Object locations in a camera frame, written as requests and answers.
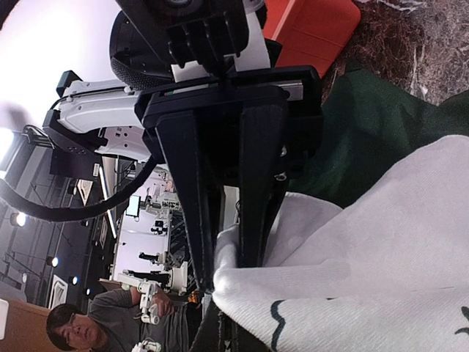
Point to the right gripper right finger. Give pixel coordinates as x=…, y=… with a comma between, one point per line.
x=242, y=340

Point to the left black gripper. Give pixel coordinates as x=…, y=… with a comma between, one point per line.
x=259, y=126

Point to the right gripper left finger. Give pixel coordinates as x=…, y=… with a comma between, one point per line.
x=203, y=330

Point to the white green Charlie Brown shirt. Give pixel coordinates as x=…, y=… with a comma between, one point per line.
x=369, y=250

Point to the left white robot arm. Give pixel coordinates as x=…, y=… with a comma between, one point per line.
x=92, y=118

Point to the seated person in grey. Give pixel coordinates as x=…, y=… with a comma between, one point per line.
x=113, y=323

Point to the red plastic bin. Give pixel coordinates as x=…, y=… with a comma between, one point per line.
x=311, y=32

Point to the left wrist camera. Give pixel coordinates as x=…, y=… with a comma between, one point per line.
x=152, y=36

